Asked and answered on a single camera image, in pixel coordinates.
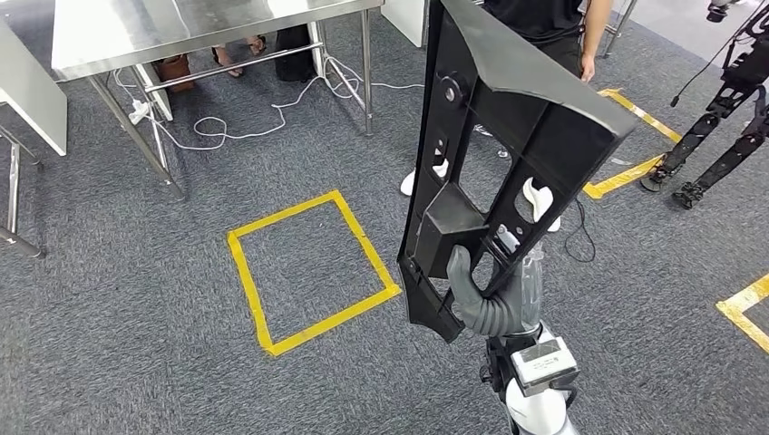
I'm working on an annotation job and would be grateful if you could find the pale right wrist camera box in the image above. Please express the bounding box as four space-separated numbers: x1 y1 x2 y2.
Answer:
511 335 581 398

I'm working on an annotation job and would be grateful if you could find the white cabinet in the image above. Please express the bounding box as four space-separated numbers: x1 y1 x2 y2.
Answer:
381 0 428 48
0 17 68 158

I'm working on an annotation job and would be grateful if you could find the person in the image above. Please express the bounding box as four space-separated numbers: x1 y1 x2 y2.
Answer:
209 34 268 79
399 0 614 234

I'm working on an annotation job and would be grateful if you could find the yellow floor tape square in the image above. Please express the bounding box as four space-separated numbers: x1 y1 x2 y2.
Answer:
227 189 403 358
582 88 683 199

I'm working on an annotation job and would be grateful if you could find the black legged robot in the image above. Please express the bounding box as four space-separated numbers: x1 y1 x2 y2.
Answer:
639 0 769 211

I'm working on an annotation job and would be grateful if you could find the white floor cable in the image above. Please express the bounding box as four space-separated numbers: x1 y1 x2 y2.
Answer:
111 56 424 151

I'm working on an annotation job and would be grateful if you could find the black bag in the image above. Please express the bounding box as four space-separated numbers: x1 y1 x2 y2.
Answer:
275 24 316 83

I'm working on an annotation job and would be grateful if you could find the black license plate bracket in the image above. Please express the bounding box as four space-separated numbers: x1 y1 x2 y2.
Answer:
396 0 639 344

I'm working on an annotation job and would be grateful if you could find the brown bag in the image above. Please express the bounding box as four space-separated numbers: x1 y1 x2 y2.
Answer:
152 53 197 94

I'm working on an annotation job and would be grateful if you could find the black floor cable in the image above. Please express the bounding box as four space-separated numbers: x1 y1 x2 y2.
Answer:
563 198 597 264

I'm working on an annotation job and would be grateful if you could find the stainless steel table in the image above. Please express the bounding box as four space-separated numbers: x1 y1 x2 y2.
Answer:
0 122 46 259

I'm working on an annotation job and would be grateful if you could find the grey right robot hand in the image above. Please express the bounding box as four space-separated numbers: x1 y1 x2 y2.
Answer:
444 225 546 339

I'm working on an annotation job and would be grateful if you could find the stainless steel workbench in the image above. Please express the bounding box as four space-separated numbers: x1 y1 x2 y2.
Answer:
51 0 385 202

